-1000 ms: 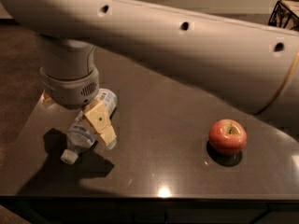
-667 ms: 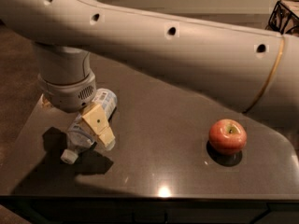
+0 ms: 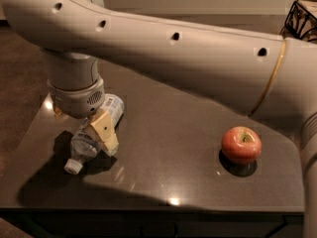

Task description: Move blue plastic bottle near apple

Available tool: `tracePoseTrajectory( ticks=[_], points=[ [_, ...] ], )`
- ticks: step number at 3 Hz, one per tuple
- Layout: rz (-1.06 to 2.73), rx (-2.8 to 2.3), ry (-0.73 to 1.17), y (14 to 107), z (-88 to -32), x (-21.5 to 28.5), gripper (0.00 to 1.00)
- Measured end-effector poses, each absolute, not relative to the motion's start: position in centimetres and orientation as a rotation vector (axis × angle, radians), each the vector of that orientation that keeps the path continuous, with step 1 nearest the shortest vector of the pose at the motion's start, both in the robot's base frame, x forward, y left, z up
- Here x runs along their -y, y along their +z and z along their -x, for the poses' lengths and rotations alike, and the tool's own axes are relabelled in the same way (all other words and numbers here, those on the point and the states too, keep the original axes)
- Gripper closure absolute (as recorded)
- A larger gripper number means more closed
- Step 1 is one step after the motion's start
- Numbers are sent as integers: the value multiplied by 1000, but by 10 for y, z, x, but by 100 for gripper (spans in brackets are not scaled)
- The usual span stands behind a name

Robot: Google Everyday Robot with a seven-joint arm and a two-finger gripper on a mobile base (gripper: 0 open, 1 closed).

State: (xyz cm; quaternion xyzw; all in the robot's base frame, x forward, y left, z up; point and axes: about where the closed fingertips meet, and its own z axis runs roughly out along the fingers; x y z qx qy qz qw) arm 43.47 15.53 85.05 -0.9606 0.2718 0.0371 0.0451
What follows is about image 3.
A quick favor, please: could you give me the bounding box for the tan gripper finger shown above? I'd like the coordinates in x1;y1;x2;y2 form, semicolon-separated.
87;109;119;157
53;106;67;118

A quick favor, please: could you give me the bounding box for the blue plastic bottle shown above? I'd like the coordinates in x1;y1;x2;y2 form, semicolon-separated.
64;94;125;175

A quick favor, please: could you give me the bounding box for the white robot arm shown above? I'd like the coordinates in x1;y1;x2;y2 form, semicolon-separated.
3;0;317;238

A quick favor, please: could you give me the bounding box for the red apple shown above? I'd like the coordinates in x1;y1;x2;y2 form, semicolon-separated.
221;126;262;166

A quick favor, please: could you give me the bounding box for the black wire basket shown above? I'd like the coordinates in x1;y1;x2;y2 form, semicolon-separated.
280;0;317;44

